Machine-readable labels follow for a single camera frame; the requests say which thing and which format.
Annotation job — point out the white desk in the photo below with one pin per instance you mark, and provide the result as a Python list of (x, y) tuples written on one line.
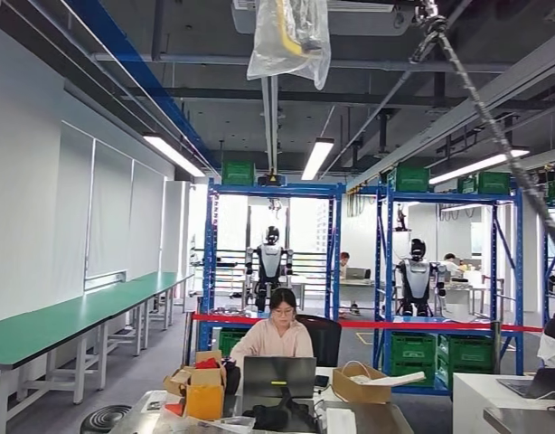
[(480, 398)]

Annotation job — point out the clear bag over hoist control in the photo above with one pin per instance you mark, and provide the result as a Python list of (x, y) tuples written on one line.
[(289, 39)]

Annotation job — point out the steel stanchion post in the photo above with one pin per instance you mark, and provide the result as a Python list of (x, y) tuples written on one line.
[(188, 338), (497, 347)]

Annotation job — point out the ceiling light strip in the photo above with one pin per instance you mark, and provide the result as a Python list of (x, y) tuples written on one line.
[(317, 159), (173, 156), (478, 165)]

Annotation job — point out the brown cardboard box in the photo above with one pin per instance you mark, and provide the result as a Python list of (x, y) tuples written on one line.
[(359, 386)]

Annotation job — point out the blue ceiling beam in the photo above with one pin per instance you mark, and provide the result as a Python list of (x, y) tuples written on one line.
[(137, 72)]

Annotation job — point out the yellow open cardboard box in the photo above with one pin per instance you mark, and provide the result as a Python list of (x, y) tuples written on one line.
[(203, 392)]

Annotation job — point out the silver black humanoid robot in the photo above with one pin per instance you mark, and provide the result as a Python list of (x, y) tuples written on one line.
[(416, 275), (271, 260)]

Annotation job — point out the black rail trolley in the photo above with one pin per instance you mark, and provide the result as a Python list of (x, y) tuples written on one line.
[(271, 180)]

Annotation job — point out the steel table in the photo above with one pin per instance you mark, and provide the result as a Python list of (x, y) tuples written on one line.
[(372, 419)]

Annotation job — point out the grey desk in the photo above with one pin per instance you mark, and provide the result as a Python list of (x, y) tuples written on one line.
[(361, 290)]

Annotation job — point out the blue metal shelf rack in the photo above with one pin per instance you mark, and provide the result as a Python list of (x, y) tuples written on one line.
[(388, 275), (209, 263), (548, 263)]

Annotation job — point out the long green-topped workbench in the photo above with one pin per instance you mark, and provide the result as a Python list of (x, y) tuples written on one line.
[(56, 323)]

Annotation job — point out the black office chair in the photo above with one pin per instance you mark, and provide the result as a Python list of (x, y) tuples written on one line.
[(325, 338)]

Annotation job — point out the red barrier belt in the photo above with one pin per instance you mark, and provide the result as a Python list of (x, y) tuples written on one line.
[(372, 324)]

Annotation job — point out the black laptop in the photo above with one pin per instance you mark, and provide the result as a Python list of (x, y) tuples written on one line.
[(537, 383)]

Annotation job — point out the hoist hook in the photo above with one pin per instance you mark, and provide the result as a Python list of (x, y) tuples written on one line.
[(275, 205)]

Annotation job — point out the steel workbench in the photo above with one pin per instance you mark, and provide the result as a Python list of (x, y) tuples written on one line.
[(526, 419)]

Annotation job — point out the white paper sheet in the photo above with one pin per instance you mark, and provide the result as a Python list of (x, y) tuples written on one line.
[(395, 379)]

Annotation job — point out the round black ribbed disc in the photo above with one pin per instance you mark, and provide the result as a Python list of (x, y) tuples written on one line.
[(105, 419)]

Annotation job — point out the grey laptop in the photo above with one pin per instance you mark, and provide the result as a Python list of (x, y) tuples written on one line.
[(357, 274), (280, 376)]

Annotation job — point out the silver ceiling rail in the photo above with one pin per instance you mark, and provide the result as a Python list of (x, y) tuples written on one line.
[(271, 126)]

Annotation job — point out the white roller blind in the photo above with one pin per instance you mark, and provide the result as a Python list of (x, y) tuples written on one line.
[(110, 209), (146, 221), (65, 209)]

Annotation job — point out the grey metal parts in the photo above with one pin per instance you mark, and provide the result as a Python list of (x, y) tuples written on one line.
[(228, 311)]

